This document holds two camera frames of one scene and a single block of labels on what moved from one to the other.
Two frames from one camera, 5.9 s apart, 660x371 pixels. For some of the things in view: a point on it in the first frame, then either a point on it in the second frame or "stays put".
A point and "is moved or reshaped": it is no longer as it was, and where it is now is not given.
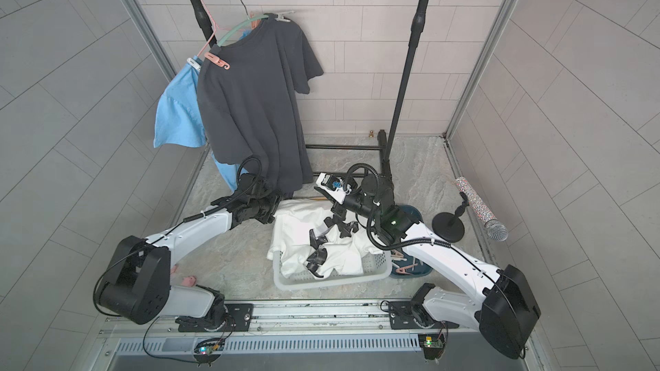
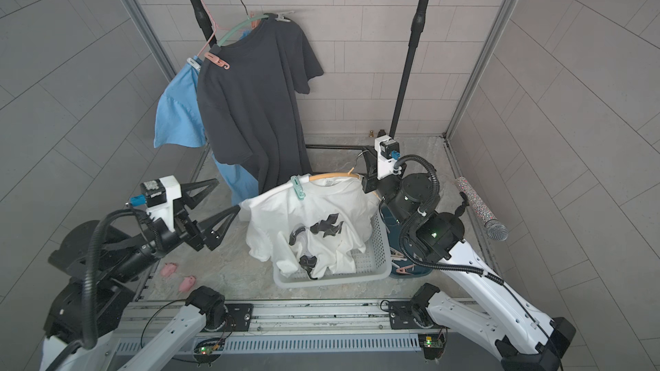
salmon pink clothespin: (217, 60) stays put
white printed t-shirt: (290, 242) is moved or reshaped
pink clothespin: (254, 24) stays put
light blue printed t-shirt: (180, 120) stays put
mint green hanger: (248, 18) stays put
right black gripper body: (359, 204) to (388, 188)
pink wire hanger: (210, 15) stays put
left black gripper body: (265, 207) to (151, 249)
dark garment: (253, 112) stays put
